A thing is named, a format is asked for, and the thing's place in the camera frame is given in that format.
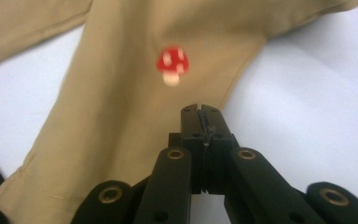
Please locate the white table mat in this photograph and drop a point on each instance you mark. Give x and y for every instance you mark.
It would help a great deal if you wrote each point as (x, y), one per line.
(292, 93)

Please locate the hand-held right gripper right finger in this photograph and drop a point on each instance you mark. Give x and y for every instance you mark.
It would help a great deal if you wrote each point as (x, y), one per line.
(219, 130)

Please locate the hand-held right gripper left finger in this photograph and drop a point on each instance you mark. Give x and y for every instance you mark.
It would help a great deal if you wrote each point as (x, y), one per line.
(191, 124)

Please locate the tan garment with mushroom patch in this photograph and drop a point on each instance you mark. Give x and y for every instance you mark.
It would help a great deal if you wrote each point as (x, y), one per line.
(121, 109)

